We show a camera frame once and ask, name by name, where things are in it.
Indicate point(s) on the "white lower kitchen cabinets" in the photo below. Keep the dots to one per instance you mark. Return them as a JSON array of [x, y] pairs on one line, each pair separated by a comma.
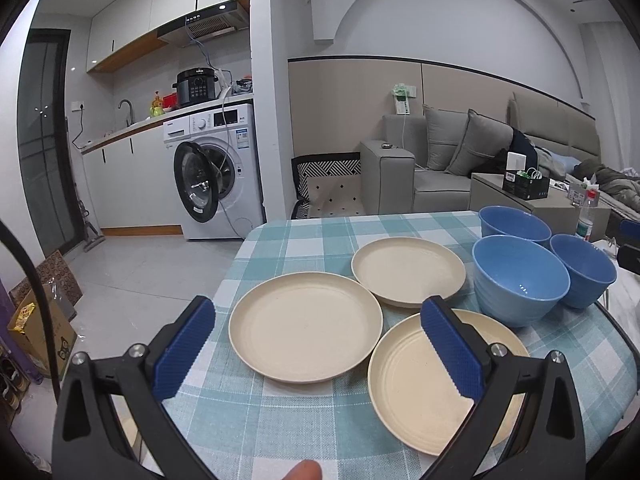
[[131, 184]]

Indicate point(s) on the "white upper kitchen cabinets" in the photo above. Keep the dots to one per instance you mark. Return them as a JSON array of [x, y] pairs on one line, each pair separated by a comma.
[[125, 29]]

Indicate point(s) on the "white washing machine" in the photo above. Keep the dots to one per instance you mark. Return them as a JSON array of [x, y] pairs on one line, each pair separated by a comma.
[[214, 162]]

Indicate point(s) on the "yellow toy figure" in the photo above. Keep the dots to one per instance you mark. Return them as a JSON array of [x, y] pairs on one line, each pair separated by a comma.
[[157, 105]]

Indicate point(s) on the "teal plaid tablecloth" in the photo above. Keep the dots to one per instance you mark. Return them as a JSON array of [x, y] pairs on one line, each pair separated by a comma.
[[245, 426]]

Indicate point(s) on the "beige plate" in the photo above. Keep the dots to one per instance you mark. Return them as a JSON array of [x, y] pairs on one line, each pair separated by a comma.
[[305, 327], [411, 391], [404, 271]]

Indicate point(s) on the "blue bowl front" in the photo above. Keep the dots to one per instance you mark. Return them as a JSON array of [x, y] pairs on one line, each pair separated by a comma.
[[516, 281]]

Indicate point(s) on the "dark glass door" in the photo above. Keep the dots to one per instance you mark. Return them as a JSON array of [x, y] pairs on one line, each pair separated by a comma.
[[42, 141]]

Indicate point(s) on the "range hood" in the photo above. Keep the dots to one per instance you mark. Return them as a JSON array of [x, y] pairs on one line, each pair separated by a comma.
[[209, 23]]

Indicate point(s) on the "grey cushion left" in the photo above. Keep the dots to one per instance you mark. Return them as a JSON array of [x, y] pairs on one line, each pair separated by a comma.
[[444, 131]]

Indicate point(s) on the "black box with cables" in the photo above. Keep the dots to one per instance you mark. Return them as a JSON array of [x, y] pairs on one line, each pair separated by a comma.
[[523, 181]]

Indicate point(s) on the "brown patterned board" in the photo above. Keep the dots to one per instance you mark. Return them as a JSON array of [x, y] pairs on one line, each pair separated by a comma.
[[54, 268]]

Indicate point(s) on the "black white patterned pet bed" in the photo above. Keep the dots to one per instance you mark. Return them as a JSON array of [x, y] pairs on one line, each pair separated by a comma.
[[327, 185]]

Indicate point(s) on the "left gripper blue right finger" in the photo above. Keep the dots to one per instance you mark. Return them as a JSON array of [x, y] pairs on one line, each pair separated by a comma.
[[547, 440]]

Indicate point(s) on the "green wall socket charger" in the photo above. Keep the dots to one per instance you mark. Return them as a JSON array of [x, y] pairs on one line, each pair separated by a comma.
[[402, 95]]

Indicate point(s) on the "white kitchen cabinets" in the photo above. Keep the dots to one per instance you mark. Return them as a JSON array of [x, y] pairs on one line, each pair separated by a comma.
[[131, 184], [125, 29]]

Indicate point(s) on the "grey sofa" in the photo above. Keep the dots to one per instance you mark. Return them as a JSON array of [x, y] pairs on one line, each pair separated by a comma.
[[396, 180]]

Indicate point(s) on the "left hand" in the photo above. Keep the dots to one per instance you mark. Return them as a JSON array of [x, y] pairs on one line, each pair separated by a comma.
[[305, 470]]

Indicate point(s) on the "black pressure cooker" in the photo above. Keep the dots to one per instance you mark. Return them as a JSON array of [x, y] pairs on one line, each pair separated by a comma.
[[196, 86]]

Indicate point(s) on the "grey cushion right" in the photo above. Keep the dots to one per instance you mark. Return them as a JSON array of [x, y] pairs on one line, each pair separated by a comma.
[[482, 140]]

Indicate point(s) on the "grey cushion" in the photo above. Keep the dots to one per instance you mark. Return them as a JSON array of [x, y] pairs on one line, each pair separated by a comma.
[[444, 131], [482, 140]]

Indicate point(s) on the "plastic water bottle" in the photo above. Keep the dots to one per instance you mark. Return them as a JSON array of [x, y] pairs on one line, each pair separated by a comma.
[[587, 214]]

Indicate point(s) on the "blue bowl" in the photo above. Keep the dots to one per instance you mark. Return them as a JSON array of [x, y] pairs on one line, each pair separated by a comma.
[[516, 281], [590, 269], [503, 220]]

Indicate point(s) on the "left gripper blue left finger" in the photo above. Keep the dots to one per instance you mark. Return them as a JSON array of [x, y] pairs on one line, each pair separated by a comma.
[[89, 441]]

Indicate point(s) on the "cardboard box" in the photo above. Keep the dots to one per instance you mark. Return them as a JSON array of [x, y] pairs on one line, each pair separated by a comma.
[[26, 330]]

